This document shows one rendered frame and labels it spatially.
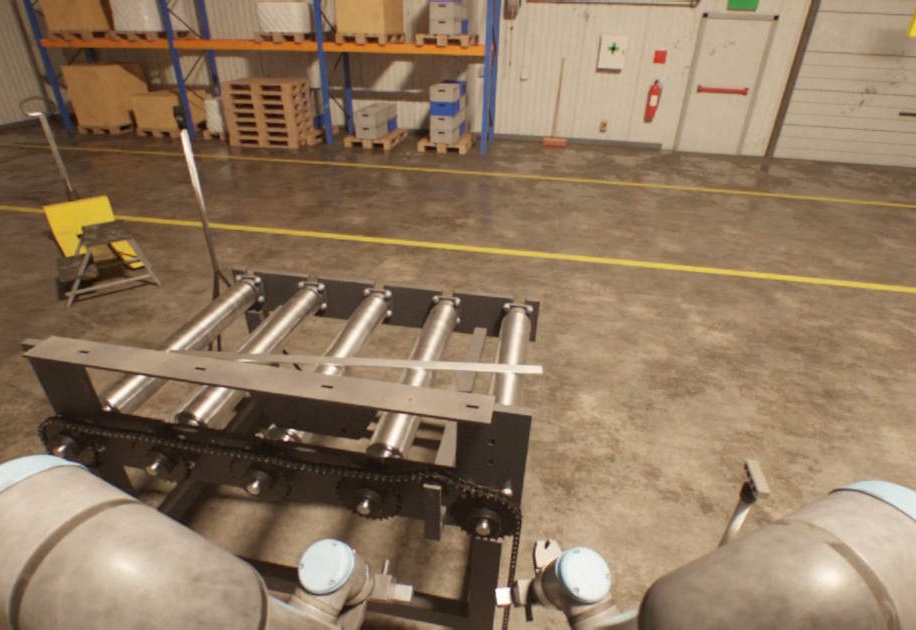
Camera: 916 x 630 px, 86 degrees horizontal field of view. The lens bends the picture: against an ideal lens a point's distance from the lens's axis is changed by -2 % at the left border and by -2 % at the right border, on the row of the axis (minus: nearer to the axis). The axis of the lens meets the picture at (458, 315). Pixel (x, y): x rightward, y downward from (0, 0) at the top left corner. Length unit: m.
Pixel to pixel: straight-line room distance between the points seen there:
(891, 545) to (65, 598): 0.60
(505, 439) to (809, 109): 9.91
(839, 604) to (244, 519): 2.31
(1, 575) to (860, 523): 0.65
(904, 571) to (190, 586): 0.53
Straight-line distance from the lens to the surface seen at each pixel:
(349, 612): 1.15
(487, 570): 1.52
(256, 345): 1.87
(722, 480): 2.86
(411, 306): 2.13
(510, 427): 1.15
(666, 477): 2.75
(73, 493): 0.53
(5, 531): 0.53
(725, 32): 10.15
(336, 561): 1.00
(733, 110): 10.33
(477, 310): 2.07
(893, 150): 11.49
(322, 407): 1.28
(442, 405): 1.11
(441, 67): 10.12
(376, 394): 1.15
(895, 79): 11.18
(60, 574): 0.48
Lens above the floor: 1.89
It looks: 30 degrees down
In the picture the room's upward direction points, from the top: 1 degrees clockwise
